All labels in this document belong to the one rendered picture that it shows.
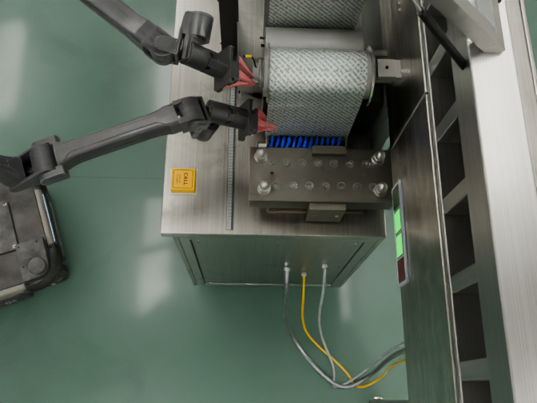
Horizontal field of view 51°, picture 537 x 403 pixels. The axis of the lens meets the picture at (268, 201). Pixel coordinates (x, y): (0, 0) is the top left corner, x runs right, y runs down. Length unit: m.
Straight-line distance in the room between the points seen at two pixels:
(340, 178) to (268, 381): 1.16
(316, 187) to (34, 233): 1.31
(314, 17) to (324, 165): 0.39
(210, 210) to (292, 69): 0.51
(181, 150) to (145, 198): 0.95
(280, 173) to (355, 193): 0.21
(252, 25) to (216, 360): 1.36
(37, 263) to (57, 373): 0.51
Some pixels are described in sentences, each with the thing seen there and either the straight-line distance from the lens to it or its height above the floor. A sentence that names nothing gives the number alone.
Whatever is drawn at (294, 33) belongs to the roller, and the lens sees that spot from 1.53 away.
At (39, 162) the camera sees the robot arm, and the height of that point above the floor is 1.19.
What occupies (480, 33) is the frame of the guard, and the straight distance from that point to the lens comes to 1.01.
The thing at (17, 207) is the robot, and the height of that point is 0.24.
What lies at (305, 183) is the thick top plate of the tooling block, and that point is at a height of 1.03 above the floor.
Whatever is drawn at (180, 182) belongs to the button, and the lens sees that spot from 1.66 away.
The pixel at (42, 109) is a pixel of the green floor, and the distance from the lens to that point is 2.96.
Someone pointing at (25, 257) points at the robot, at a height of 0.28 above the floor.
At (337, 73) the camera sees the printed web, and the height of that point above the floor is 1.31.
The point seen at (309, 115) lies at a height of 1.15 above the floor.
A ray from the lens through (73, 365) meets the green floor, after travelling 2.57.
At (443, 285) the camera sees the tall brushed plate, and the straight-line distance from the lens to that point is 1.11.
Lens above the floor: 2.46
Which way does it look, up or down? 71 degrees down
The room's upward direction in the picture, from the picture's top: 8 degrees clockwise
